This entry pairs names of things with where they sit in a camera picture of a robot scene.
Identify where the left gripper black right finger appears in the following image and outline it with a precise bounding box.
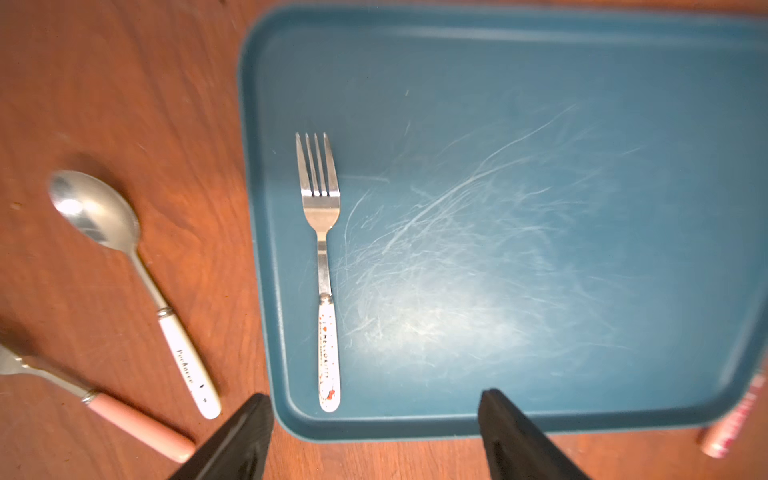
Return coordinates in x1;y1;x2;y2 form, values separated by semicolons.
478;389;588;480

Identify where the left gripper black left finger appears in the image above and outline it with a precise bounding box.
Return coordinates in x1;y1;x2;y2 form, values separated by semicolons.
170;393;274;480

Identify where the fork with plain pink handle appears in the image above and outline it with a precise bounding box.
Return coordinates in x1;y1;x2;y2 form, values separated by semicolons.
1;345;196;464

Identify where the spoon with strawberry pink handle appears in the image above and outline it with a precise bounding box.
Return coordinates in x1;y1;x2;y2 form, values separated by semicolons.
699;361;767;459

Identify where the fork with Hello Kitty handle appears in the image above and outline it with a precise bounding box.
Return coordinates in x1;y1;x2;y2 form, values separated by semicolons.
295;133;341;413

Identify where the spoon with white Pochacco handle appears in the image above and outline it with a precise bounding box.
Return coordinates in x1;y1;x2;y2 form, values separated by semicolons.
48;170;223;420

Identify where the teal plastic tray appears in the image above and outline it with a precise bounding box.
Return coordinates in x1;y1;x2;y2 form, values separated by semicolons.
238;5;767;442

